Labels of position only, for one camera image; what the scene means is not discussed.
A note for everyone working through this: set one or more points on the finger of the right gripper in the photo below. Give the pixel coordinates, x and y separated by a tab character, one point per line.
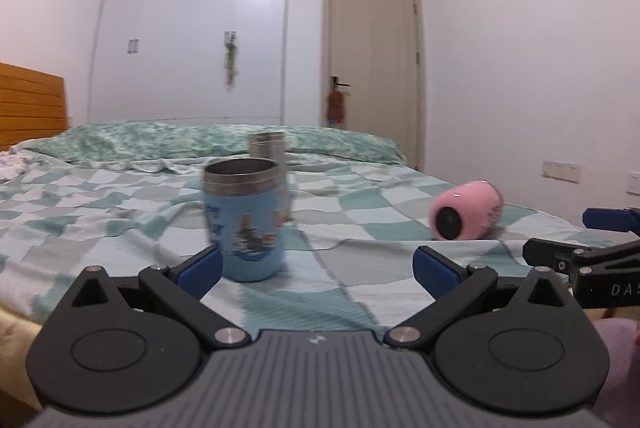
560	257

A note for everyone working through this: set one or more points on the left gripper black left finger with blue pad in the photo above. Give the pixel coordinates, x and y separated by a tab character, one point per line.
121	345

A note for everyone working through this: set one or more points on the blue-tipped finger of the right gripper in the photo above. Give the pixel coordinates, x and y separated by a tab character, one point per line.
622	220

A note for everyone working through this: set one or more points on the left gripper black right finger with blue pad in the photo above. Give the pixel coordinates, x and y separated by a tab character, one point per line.
511	347

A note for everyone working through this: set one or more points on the pink steel cup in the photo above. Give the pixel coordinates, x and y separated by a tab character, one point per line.
467	212

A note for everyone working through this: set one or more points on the blue cartoon steel cup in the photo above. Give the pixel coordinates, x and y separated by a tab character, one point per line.
245	216

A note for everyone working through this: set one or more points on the plain stainless steel cup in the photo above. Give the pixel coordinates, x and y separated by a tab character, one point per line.
270	145

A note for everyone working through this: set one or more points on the green floral quilt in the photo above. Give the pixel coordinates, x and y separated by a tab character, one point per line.
142	141

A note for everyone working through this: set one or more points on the checkered green bed sheet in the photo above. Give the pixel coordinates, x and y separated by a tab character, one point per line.
348	246

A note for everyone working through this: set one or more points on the orange wooden headboard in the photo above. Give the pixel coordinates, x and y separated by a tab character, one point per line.
32	105

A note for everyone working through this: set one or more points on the red hanging door ornament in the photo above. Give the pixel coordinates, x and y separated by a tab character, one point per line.
335	109

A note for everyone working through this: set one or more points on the beige wooden door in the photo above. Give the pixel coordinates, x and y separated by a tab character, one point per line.
377	48

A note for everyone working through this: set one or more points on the green hanging wardrobe ornament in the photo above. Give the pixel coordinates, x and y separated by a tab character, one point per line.
230	54

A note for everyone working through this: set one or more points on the white wardrobe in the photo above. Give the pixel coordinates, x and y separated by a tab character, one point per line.
164	60

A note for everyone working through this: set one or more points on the white wall switch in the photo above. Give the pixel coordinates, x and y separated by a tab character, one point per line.
633	183

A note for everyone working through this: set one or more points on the white wall socket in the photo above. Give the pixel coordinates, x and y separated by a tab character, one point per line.
563	171

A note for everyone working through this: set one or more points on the black door handle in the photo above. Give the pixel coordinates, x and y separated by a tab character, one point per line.
336	84

